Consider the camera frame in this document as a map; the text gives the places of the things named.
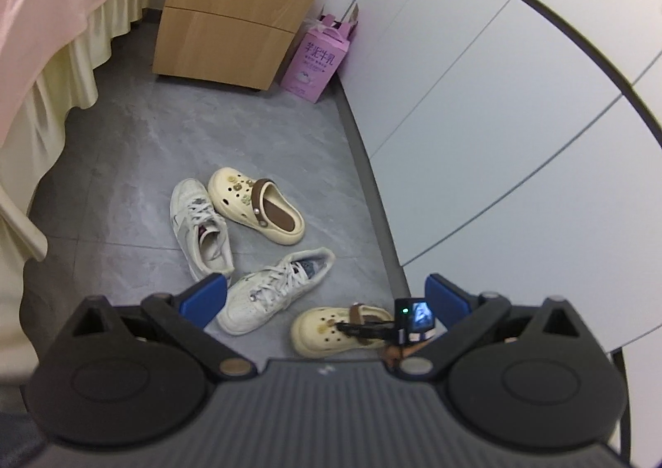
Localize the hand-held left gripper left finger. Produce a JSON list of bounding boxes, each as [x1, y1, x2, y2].
[[70, 274, 258, 380]]

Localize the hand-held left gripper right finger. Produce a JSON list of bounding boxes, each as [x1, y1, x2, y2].
[[397, 274, 595, 380]]

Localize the pink carton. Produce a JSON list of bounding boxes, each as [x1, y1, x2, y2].
[[280, 12, 361, 105]]

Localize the white wardrobe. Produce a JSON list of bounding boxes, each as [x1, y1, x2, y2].
[[336, 0, 662, 468]]

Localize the white low lace-up sneaker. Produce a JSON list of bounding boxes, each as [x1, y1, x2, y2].
[[216, 247, 337, 336], [170, 178, 235, 283]]

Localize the bed with pink sheet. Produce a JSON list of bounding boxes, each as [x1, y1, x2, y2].
[[0, 0, 156, 376]]

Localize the cream clog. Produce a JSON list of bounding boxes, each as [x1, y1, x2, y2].
[[207, 166, 306, 246], [289, 303, 397, 358]]

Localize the wooden nightstand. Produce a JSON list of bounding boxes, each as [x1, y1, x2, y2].
[[152, 0, 349, 93]]

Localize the person's right hand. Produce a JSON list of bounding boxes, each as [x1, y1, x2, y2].
[[383, 344, 420, 366]]

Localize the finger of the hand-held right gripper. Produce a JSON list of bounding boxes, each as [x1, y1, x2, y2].
[[336, 321, 398, 343]]

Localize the person's dark trousers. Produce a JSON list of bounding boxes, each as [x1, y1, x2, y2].
[[0, 411, 45, 468]]

